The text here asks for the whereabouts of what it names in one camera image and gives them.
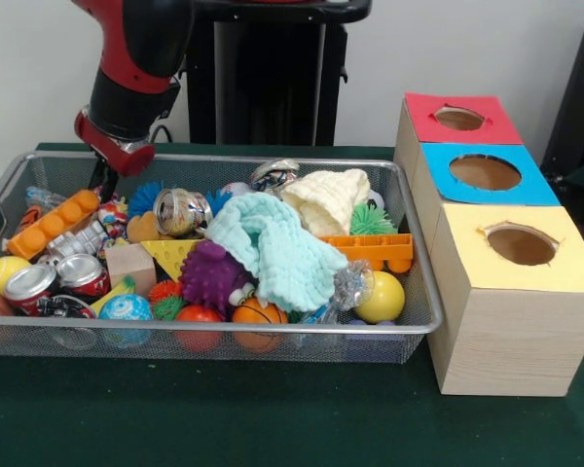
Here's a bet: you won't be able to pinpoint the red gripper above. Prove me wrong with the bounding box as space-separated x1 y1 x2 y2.
74 109 157 203

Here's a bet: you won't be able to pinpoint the colourful patterned cloth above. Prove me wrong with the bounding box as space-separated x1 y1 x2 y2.
96 197 129 239

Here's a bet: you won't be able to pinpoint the mint green cloth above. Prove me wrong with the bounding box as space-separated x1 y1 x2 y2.
204 191 349 313

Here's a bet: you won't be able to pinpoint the silver mesh bin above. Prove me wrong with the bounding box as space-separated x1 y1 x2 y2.
0 150 444 364

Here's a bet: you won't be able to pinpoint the wooden box three holes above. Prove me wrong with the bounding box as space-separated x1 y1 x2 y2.
393 92 584 398

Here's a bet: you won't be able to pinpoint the orange studded toy brick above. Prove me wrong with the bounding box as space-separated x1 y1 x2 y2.
5 189 101 259

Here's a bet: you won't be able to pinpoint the silver printed drink can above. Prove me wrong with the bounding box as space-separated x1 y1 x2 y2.
152 188 214 238

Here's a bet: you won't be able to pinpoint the red soda can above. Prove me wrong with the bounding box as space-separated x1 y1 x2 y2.
3 265 59 317

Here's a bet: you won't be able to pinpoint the purple spiky monster toy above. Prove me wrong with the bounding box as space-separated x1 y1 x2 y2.
180 239 257 320

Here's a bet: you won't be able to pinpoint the orange toy basketball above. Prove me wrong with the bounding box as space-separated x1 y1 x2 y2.
232 297 289 354

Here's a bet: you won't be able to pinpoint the cream knitted cloth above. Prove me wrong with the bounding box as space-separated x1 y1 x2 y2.
279 168 373 237

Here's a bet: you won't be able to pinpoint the orange wheeled toy brick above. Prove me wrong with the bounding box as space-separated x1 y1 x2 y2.
320 233 415 273

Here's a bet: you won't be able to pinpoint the plain yellow ball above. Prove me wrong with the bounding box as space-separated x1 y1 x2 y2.
353 270 407 324

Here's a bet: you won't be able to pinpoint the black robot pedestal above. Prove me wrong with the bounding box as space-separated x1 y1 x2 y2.
167 0 374 147

